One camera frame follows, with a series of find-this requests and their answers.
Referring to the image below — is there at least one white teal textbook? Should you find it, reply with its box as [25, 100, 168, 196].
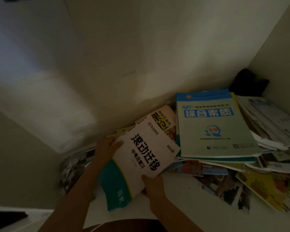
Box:
[98, 123, 181, 212]

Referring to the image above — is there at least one black cloth object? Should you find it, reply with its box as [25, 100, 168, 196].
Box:
[229, 68, 270, 97]

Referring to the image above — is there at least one pile of books and magazines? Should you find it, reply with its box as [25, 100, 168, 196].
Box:
[59, 94, 290, 220]

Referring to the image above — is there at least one person's left forearm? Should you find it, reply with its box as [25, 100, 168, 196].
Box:
[38, 163, 106, 232]

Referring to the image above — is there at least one person's right forearm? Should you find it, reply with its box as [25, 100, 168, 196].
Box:
[149, 194, 205, 232]

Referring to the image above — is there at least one person's left hand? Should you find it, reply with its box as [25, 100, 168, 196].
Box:
[92, 136, 124, 168]

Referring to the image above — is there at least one light green blue book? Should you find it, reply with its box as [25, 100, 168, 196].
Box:
[175, 89, 262, 163]

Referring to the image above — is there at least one person's dark clothing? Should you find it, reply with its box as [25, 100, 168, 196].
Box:
[96, 219, 169, 232]

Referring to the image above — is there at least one person's right hand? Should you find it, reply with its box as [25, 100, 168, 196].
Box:
[141, 174, 167, 204]

